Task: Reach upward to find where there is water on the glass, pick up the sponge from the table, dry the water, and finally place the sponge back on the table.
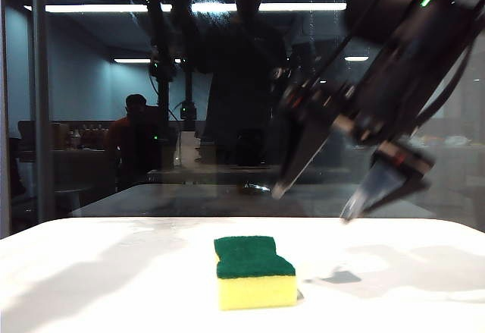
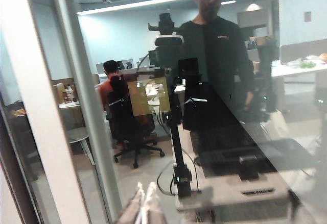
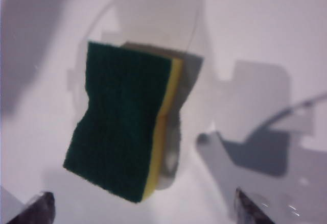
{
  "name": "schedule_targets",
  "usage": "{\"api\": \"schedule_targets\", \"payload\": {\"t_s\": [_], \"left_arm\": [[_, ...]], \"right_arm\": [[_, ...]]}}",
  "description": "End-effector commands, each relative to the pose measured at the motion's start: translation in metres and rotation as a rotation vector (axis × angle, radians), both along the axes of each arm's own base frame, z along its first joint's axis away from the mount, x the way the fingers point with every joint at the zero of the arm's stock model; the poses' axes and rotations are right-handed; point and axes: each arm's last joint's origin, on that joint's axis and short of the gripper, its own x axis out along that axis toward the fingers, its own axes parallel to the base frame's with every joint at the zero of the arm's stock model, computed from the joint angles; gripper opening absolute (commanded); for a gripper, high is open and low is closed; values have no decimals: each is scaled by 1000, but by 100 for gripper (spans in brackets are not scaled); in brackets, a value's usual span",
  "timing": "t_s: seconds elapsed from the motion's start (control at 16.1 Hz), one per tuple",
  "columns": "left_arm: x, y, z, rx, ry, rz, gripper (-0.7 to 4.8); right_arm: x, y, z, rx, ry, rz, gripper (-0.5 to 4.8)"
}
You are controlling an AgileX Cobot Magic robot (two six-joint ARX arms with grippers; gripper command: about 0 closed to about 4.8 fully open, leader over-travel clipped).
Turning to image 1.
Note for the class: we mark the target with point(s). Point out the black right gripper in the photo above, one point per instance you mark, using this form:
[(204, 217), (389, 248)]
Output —
[(333, 101)]

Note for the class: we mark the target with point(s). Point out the green and yellow sponge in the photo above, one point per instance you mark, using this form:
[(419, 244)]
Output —
[(254, 283)]

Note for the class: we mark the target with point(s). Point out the large glass pane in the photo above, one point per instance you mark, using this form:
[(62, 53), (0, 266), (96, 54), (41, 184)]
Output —
[(94, 90)]

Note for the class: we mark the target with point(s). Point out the round white side table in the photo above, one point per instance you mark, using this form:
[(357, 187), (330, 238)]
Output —
[(74, 192)]

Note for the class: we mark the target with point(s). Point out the grey metal frame post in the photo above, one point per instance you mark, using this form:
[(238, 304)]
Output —
[(41, 120)]

